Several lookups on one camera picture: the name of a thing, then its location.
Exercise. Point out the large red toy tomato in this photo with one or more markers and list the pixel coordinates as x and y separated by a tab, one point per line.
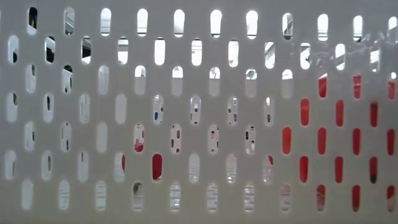
321	141

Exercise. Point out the small red toy strawberry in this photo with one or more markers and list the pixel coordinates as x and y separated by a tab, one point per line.
157	166

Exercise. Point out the white perforated plastic basket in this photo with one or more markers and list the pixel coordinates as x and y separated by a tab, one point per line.
199	87

